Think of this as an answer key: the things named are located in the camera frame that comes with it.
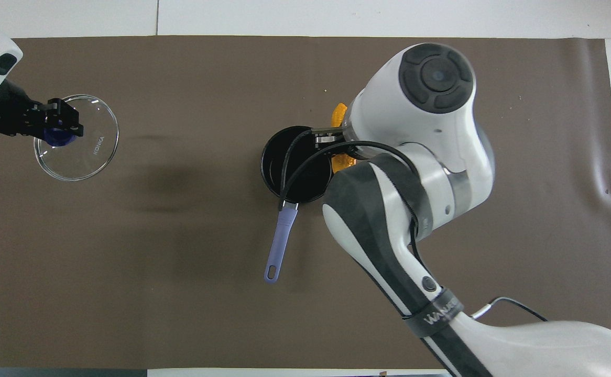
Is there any yellow corn cob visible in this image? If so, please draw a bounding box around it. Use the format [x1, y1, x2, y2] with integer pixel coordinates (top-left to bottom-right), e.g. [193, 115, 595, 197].
[331, 103, 362, 174]

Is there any glass lid purple knob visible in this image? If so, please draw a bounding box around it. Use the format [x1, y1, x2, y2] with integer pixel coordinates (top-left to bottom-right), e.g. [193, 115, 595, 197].
[33, 94, 120, 182]

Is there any thin black cable silver plug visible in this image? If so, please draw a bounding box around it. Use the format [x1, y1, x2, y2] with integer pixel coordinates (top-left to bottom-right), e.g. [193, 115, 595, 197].
[472, 296, 549, 322]

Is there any black pot purple handle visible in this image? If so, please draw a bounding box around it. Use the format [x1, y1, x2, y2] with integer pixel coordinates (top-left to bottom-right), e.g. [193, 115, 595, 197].
[260, 125, 336, 284]

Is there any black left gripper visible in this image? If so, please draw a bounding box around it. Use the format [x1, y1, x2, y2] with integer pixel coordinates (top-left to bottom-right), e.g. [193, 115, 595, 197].
[0, 79, 85, 138]

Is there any brown table mat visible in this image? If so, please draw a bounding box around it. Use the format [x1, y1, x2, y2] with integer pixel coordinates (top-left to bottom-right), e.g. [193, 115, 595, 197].
[0, 36, 611, 370]

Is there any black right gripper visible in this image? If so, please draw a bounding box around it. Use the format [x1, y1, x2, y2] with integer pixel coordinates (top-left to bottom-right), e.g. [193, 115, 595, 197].
[312, 126, 347, 146]

